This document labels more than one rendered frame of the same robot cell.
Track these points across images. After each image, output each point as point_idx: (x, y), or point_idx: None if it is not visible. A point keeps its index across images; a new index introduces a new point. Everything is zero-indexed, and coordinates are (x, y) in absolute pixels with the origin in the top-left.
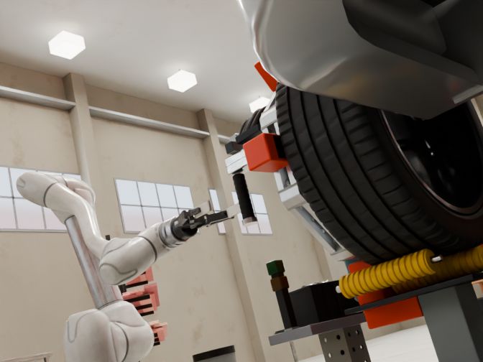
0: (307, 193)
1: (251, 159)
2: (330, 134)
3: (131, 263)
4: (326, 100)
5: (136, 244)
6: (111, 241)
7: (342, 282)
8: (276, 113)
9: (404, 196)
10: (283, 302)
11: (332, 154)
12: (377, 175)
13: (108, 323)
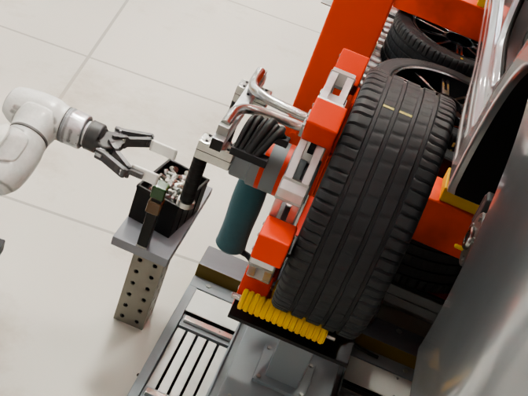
0: (285, 292)
1: (259, 252)
2: (342, 286)
3: (25, 181)
4: (361, 267)
5: (34, 152)
6: (6, 141)
7: (243, 302)
8: (307, 224)
9: (354, 337)
10: (151, 225)
11: (331, 297)
12: (351, 327)
13: None
